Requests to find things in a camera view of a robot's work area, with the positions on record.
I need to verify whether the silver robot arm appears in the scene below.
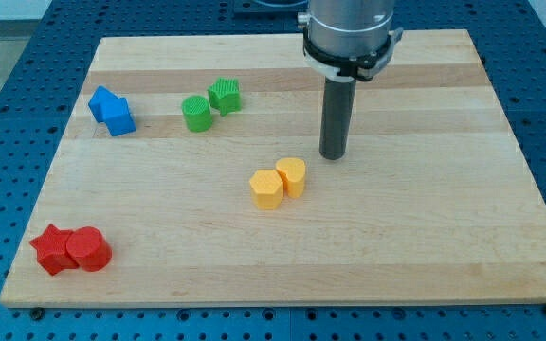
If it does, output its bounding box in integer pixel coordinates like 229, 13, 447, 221
298, 0, 403, 160

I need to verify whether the red cylinder block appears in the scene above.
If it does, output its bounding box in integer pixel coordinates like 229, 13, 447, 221
65, 226, 113, 272

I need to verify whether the green cylinder block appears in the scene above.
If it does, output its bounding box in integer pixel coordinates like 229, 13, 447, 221
181, 96, 213, 133

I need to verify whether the yellow hexagon block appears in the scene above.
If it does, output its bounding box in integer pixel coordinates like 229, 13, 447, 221
249, 170, 284, 210

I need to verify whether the green star block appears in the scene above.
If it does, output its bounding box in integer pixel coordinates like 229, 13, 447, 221
208, 78, 242, 116

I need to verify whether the blue cube block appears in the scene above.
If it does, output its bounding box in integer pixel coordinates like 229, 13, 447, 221
100, 98, 137, 136

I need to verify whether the red star block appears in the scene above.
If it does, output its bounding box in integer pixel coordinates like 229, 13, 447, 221
29, 224, 79, 276

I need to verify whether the yellow heart block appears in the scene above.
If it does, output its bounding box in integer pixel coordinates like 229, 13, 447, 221
275, 157, 306, 198

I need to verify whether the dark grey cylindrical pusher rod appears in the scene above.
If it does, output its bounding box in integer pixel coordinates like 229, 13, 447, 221
319, 79, 356, 160

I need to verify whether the blue pentagon block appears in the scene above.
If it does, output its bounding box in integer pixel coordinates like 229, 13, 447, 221
88, 85, 118, 123

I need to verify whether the wooden board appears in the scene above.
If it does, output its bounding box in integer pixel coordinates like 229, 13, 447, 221
0, 29, 546, 309

